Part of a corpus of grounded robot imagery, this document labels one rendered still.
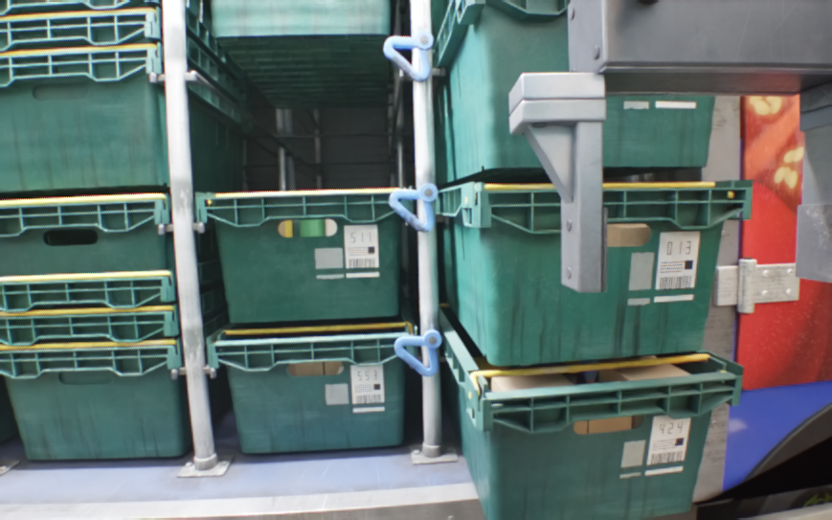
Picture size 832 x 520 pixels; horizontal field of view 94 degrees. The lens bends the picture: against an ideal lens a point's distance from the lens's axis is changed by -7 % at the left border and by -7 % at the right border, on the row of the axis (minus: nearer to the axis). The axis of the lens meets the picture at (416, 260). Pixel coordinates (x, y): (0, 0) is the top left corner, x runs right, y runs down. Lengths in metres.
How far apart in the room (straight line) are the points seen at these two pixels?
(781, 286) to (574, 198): 0.76
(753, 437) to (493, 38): 0.84
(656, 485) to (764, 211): 0.50
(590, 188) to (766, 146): 0.74
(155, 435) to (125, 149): 0.56
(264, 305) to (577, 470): 0.61
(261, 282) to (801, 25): 0.80
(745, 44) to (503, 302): 0.42
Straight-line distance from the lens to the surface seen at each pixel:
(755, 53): 0.25
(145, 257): 0.93
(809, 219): 0.30
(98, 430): 1.08
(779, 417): 1.05
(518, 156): 0.59
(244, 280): 0.87
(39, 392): 1.11
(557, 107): 0.21
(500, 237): 0.56
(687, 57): 0.23
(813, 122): 0.30
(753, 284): 0.89
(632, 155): 0.67
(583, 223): 0.21
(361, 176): 2.73
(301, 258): 0.83
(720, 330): 0.90
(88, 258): 0.99
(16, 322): 1.09
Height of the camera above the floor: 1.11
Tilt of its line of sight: 5 degrees down
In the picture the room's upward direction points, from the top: 2 degrees counter-clockwise
